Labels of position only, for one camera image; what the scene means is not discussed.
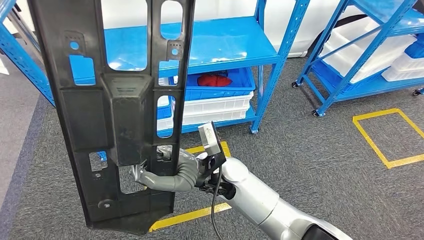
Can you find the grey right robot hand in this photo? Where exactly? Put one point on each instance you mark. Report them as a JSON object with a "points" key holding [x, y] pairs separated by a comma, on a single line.
{"points": [[159, 182]]}

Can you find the black plastic plate bracket part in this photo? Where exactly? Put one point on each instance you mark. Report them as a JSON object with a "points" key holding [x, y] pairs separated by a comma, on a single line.
{"points": [[82, 116]]}

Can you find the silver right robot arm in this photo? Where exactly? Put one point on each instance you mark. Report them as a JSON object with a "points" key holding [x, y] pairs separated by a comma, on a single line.
{"points": [[251, 198]]}

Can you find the large blue metal shelf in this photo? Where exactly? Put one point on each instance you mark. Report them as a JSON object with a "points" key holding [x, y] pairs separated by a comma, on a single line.
{"points": [[215, 39]]}

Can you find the yellow floor tape square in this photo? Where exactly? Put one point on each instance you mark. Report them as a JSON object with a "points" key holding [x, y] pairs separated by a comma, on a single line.
{"points": [[185, 217], [404, 161]]}

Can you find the red cloth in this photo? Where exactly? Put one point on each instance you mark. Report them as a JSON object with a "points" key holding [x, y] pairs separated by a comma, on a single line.
{"points": [[215, 80]]}

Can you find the white car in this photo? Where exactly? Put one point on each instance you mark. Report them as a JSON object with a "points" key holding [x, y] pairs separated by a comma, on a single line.
{"points": [[281, 20]]}

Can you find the blue wheeled metal rack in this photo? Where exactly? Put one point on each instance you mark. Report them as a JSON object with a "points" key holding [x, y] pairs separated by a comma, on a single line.
{"points": [[371, 87]]}

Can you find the large white plastic bin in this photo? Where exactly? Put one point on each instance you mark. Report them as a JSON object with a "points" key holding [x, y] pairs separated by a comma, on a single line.
{"points": [[391, 56]]}

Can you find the small white plastic bin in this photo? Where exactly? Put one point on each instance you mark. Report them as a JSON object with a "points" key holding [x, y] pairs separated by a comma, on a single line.
{"points": [[404, 75], [410, 63]]}

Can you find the small blue plastic bin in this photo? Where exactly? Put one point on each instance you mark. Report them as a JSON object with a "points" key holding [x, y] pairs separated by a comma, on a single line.
{"points": [[415, 49]]}

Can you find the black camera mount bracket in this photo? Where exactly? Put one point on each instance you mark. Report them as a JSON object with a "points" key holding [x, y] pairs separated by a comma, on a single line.
{"points": [[217, 162]]}

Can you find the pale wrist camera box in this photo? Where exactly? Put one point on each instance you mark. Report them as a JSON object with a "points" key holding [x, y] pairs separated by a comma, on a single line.
{"points": [[208, 139]]}

